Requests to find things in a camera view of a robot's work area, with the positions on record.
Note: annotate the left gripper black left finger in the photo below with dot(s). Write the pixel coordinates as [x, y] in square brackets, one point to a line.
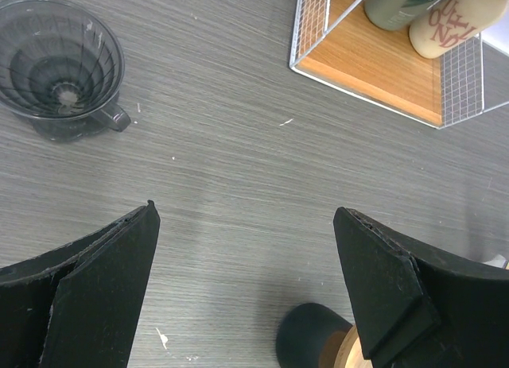
[79, 305]

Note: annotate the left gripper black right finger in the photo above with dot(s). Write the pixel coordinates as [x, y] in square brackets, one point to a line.
[416, 305]

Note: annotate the smoky grey plastic dripper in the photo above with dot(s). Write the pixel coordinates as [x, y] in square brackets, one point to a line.
[61, 69]

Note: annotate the cream bottle with red lettering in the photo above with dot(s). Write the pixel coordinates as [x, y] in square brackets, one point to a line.
[451, 23]

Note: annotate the green bottle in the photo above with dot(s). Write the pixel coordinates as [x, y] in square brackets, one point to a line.
[393, 15]

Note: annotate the white wire shelf rack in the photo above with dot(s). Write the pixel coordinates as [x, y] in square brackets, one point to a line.
[335, 44]

